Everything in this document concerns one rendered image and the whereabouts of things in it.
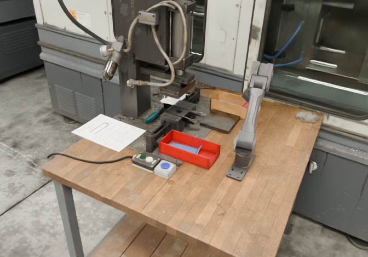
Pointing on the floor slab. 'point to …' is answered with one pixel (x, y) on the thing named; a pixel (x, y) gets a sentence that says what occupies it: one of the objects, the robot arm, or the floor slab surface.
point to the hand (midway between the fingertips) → (241, 107)
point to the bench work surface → (193, 193)
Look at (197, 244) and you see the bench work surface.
